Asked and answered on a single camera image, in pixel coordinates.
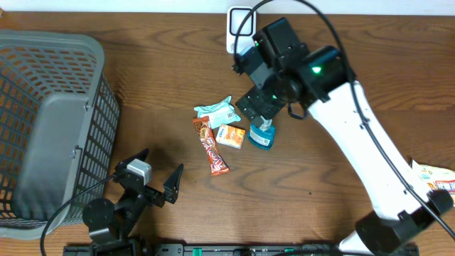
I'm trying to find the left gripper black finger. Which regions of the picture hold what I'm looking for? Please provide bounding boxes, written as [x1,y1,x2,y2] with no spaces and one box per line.
[163,164,184,198]
[117,148,149,171]

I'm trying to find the blue liquid bottle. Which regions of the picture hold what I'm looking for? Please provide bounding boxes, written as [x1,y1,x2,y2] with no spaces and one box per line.
[247,116,276,151]

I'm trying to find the teal wet wipes pack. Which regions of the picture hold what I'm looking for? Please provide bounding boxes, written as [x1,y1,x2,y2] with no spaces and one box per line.
[194,95,241,129]

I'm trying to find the orange tissue pack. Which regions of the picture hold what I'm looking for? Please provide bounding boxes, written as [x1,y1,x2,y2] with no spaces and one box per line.
[215,124,246,149]

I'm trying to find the red chocolate bar wrapper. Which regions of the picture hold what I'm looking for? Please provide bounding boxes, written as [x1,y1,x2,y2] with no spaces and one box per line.
[193,117,230,176]

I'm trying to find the yellow snack package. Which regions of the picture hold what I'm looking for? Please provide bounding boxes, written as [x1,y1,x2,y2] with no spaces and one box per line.
[411,160,455,197]

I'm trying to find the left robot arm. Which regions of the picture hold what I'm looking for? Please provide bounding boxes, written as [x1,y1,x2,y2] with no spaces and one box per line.
[82,149,184,255]

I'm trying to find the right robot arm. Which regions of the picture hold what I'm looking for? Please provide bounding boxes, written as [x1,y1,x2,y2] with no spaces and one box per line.
[230,18,453,255]

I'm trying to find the white barcode scanner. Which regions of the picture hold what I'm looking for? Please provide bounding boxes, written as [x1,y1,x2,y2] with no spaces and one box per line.
[226,6,257,54]

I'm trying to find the grey plastic shopping basket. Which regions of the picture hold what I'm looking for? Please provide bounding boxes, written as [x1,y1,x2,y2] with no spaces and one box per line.
[1,30,119,240]

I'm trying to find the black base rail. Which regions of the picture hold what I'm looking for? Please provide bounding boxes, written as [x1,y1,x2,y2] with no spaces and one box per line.
[63,242,420,256]

